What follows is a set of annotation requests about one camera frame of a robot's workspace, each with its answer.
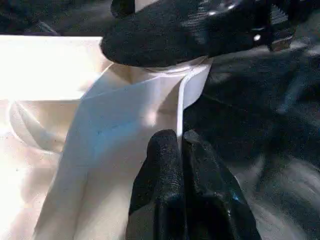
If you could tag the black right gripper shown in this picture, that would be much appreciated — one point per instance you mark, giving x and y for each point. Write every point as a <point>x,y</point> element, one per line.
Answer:
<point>245,27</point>

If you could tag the white plastic table top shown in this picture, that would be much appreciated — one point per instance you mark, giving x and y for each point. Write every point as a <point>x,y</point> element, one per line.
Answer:
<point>37,70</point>

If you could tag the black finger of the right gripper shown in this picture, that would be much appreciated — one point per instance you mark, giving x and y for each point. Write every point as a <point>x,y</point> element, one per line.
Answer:
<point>122,7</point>
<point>155,42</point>

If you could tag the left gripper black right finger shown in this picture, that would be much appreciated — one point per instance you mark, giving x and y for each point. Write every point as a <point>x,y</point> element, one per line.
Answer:
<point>210,195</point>

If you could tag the black plastic mat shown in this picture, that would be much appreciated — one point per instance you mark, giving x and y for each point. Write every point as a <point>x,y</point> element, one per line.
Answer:
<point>262,125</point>

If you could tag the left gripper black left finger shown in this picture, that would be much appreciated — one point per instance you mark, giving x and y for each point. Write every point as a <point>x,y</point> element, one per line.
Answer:
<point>160,190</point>

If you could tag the white plastic table leg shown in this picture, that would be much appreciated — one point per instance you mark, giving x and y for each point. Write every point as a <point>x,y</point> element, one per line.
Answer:
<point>143,5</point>

